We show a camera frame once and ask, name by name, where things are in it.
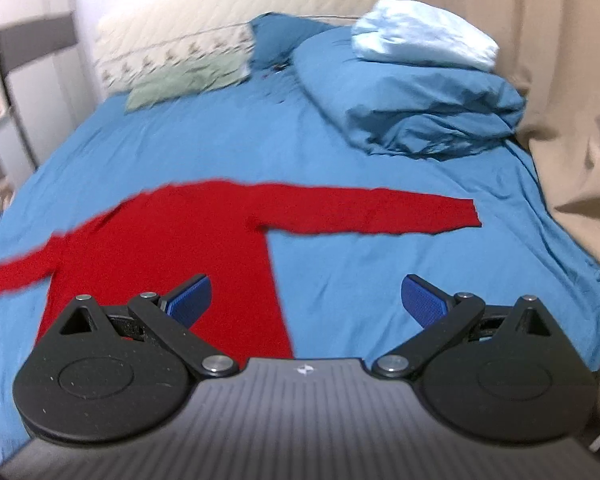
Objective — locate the blue folded duvet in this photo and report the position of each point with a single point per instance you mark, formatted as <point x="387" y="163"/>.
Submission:
<point x="397" y="109"/>

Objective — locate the dark blue pillow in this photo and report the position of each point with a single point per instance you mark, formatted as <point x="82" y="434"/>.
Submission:
<point x="276" y="35"/>

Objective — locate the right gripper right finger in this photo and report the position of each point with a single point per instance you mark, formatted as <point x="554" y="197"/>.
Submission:
<point x="495" y="373"/>

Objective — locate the light blue blanket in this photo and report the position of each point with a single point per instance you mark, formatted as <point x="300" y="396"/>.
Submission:
<point x="415" y="33"/>

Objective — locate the beige curtain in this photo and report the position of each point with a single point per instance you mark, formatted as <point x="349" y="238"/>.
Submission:
<point x="550" y="51"/>

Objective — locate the blue bed sheet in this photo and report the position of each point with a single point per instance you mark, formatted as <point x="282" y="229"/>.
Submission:
<point x="340" y="294"/>

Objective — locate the red sweater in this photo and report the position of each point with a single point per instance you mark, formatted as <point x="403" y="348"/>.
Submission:
<point x="159" y="239"/>

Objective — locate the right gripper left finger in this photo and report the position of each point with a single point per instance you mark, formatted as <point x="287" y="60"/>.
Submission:
<point x="103" y="374"/>

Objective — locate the green pillow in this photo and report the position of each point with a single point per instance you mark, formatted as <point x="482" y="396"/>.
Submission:
<point x="200" y="75"/>

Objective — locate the beige quilted headboard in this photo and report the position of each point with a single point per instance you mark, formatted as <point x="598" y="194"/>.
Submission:
<point x="135" y="37"/>

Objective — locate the white grey wardrobe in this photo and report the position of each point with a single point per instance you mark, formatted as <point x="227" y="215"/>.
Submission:
<point x="45" y="73"/>

